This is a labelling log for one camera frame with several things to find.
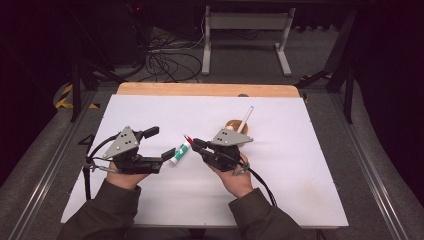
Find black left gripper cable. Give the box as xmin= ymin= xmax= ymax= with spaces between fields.
xmin=81 ymin=132 xmax=122 ymax=202

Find beige bear pen holder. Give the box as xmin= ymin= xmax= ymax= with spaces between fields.
xmin=224 ymin=118 xmax=250 ymax=136

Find white and green glue stick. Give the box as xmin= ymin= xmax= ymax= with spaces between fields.
xmin=168 ymin=141 xmax=192 ymax=166

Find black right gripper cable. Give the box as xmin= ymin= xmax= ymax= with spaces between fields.
xmin=238 ymin=159 xmax=278 ymax=208

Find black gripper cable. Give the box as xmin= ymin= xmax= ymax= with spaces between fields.
xmin=238 ymin=159 xmax=278 ymax=208
xmin=81 ymin=132 xmax=122 ymax=202

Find dark computer equipment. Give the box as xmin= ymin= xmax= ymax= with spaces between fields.
xmin=124 ymin=2 xmax=149 ymax=66

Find white table mat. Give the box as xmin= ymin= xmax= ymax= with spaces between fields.
xmin=60 ymin=93 xmax=350 ymax=230

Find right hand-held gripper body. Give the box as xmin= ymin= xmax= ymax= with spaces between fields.
xmin=199 ymin=128 xmax=255 ymax=173

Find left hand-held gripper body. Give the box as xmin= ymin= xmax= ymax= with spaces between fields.
xmin=101 ymin=125 xmax=165 ymax=176

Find person's left hand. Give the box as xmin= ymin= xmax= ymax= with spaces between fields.
xmin=105 ymin=161 xmax=150 ymax=191

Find white metal desk frame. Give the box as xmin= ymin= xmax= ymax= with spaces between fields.
xmin=201 ymin=5 xmax=297 ymax=78

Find tangle of floor cables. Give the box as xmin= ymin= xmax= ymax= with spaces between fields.
xmin=141 ymin=28 xmax=205 ymax=84

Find person's right hand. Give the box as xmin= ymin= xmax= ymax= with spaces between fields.
xmin=209 ymin=153 xmax=254 ymax=200

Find black metal stand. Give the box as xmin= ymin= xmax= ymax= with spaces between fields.
xmin=68 ymin=58 xmax=129 ymax=123
xmin=293 ymin=8 xmax=357 ymax=125

